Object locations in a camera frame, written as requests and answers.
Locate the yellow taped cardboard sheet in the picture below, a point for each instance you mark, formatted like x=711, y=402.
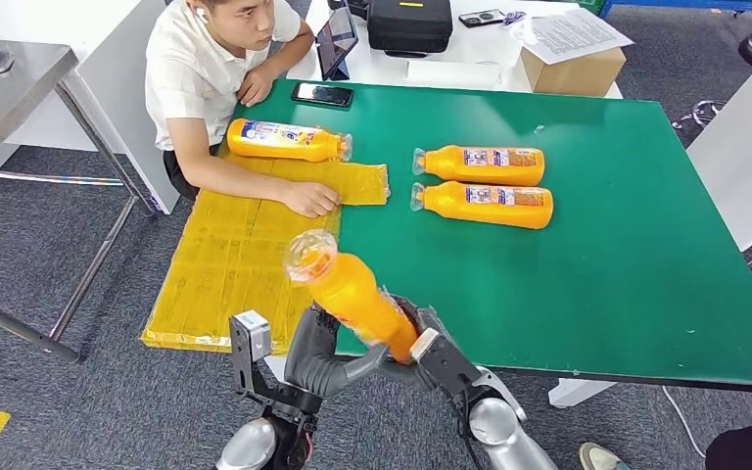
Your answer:
x=233, y=259

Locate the orange detergent bottle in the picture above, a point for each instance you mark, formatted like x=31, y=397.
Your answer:
x=285, y=146
x=350, y=292
x=455, y=165
x=448, y=204

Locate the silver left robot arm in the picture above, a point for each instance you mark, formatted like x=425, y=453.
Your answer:
x=246, y=447

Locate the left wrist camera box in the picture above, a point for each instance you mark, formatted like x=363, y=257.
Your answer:
x=251, y=336

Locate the brown cardboard box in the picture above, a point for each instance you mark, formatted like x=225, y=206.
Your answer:
x=578, y=76

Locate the black device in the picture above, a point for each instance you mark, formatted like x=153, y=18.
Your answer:
x=351, y=6

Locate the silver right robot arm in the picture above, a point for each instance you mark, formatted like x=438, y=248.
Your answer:
x=506, y=434

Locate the green plastic crate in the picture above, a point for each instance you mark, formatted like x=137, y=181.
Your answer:
x=590, y=4

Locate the stainless steel table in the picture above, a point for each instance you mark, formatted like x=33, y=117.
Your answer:
x=0, y=104

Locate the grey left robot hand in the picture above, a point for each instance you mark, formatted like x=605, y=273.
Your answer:
x=311, y=363

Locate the person's left forearm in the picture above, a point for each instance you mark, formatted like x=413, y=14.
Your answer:
x=290, y=50

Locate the person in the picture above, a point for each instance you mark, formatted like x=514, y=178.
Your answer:
x=188, y=65
x=733, y=447

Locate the person's right hand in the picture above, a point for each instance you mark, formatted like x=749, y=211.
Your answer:
x=311, y=200

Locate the printed paper sheet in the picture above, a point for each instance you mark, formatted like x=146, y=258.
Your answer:
x=572, y=34

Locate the white desk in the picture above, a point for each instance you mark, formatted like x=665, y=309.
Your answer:
x=746, y=149
x=116, y=117
x=377, y=66

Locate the green table mat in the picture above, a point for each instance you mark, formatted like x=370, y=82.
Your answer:
x=642, y=227

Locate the chrome chair base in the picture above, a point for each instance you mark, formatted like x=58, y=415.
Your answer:
x=703, y=111

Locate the black carrying case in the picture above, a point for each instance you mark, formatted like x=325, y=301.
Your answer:
x=410, y=27

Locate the black smartphone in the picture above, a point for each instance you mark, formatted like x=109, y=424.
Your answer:
x=322, y=95

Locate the blue metal rack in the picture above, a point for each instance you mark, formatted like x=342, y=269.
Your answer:
x=674, y=4

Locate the person's left hand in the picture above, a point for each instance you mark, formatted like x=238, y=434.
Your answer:
x=256, y=85

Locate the person's right forearm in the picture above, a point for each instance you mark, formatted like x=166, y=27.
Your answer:
x=233, y=178

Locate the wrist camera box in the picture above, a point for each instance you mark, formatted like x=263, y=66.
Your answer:
x=251, y=336
x=454, y=366

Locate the tablet with folding stand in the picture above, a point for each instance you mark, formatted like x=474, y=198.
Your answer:
x=337, y=36

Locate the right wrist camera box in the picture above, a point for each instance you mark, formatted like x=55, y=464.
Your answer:
x=454, y=366

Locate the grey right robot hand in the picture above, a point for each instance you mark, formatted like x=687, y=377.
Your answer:
x=429, y=319

